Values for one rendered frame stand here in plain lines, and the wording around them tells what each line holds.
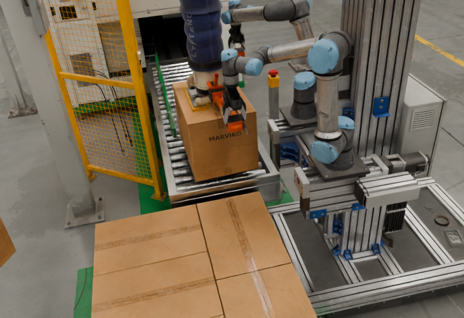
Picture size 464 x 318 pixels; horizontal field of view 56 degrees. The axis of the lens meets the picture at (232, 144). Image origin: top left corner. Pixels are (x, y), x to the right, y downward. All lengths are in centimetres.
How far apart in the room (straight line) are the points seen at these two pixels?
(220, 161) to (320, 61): 111
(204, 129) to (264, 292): 93
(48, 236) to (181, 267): 153
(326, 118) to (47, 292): 218
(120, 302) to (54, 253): 128
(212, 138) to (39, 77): 121
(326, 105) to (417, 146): 77
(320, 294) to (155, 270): 93
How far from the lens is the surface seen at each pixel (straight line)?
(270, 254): 234
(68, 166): 338
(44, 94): 311
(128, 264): 241
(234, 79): 202
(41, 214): 385
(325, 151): 187
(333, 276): 271
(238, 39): 288
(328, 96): 178
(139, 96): 314
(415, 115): 230
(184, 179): 288
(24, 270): 344
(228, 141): 254
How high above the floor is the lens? 226
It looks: 33 degrees down
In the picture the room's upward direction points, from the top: 4 degrees counter-clockwise
